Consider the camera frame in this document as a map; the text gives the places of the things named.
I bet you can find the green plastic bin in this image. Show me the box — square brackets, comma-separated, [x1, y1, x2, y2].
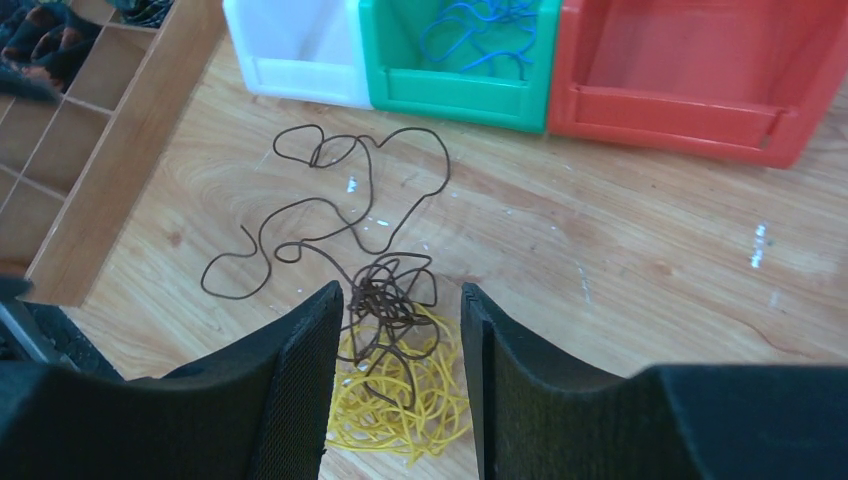
[359, 1, 561, 133]

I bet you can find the white plastic bin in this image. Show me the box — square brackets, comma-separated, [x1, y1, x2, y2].
[222, 0, 372, 110]

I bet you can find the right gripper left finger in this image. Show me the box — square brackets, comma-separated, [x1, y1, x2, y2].
[1, 281, 344, 479]

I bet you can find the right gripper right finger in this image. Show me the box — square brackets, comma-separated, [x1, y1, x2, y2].
[460, 283, 847, 479]

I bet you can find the wooden divided tray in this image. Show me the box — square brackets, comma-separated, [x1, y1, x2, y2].
[1, 1, 225, 306]

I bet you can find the cable pile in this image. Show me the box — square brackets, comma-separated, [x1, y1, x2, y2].
[324, 251, 473, 469]

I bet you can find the dark cable bundle in tray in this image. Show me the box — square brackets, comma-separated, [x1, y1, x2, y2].
[0, 0, 101, 101]

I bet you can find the blue cable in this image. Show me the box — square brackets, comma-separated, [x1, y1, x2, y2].
[419, 0, 539, 74]

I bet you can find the red plastic bin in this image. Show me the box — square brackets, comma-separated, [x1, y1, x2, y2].
[548, 1, 847, 169]

